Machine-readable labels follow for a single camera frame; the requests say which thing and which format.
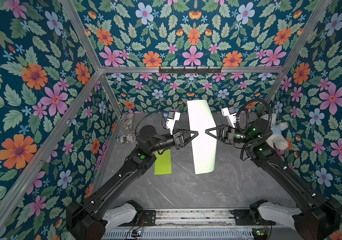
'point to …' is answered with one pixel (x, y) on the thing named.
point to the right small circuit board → (259, 233)
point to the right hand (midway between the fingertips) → (208, 132)
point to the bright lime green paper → (163, 162)
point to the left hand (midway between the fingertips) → (197, 136)
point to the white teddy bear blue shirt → (277, 139)
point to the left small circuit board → (135, 233)
